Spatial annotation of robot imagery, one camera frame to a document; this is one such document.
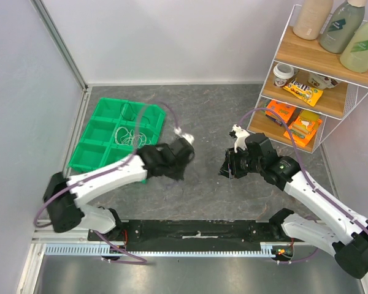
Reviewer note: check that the green compartment bin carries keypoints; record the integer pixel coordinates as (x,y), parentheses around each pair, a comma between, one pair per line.
(115,127)

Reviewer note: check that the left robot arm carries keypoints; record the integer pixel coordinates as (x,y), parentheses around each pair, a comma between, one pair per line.
(67,199)

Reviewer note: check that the white wire shelf rack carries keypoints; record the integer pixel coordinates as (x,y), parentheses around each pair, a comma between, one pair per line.
(342,89)

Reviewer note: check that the yellow candy bag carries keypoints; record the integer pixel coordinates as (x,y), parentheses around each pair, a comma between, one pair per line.
(305,93)

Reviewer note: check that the orange yellow snack box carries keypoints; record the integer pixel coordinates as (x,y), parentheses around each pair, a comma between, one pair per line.
(305,127)

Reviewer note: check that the slotted cable duct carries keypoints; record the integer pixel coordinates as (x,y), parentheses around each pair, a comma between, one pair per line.
(260,250)

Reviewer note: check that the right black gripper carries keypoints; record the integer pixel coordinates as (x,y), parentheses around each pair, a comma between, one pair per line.
(230,163)

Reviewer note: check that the light green pump bottle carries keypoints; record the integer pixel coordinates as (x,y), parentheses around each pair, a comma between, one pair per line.
(355,56)

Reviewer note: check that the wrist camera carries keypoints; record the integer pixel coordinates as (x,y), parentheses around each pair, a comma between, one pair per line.
(188,137)
(240,135)

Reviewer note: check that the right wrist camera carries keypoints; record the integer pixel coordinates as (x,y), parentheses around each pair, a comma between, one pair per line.
(240,135)

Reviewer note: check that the white paper cup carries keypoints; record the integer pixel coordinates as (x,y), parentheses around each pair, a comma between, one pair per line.
(282,74)

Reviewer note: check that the beige pump bottle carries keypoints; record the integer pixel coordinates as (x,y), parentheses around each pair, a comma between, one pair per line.
(312,17)

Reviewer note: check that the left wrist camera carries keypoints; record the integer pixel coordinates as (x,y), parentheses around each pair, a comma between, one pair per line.
(188,137)

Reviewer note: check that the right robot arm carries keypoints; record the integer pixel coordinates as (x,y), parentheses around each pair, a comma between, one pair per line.
(343,233)

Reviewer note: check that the grey-green pump bottle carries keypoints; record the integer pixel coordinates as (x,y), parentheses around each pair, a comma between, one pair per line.
(345,20)

